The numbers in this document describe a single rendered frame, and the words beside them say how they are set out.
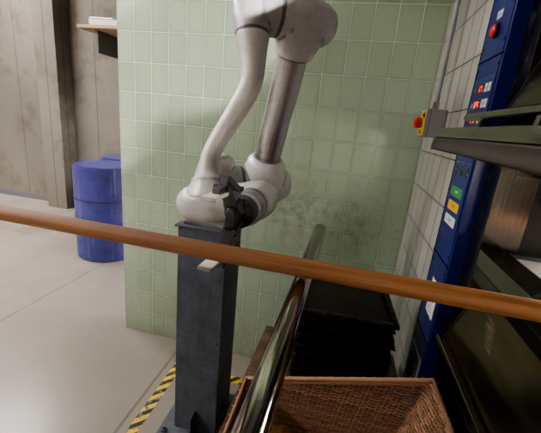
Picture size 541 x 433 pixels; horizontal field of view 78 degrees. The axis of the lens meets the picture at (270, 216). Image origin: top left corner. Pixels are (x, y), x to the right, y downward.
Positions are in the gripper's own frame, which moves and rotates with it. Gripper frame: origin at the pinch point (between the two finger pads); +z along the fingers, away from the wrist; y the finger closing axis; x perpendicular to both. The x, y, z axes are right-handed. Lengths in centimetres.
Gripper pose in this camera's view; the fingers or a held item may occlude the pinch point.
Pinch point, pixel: (208, 234)
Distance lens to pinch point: 63.7
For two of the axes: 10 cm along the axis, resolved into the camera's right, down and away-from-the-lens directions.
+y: -0.9, 9.6, 2.7
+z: -2.5, 2.4, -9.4
